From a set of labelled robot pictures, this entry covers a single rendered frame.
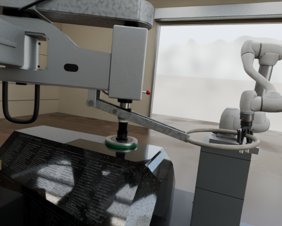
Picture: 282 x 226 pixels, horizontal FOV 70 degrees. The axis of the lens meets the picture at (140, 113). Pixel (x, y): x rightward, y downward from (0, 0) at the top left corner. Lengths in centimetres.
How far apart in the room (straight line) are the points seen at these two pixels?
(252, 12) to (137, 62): 494
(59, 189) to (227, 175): 135
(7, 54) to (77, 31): 668
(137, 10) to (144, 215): 106
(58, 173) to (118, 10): 95
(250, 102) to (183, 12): 480
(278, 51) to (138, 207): 155
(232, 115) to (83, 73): 130
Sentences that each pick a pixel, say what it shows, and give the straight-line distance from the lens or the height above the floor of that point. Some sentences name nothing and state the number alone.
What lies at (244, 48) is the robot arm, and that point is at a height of 164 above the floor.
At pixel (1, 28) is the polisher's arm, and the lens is 125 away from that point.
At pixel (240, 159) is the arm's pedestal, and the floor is 73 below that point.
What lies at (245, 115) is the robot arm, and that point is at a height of 113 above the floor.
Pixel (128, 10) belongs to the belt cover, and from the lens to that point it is 127.
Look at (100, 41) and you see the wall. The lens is 725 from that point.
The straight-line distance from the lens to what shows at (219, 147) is 123.
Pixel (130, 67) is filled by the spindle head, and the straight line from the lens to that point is 120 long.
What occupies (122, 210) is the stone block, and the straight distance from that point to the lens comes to 99.
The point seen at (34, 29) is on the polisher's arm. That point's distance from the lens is 137.
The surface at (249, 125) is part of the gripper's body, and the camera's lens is 157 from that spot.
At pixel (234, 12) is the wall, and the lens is 594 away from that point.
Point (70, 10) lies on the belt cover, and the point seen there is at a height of 164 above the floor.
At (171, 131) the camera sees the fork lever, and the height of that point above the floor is 99.
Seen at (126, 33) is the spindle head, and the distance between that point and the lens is 123.
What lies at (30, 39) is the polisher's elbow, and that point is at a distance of 142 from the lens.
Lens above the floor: 125
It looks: 7 degrees down
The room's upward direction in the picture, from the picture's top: 5 degrees clockwise
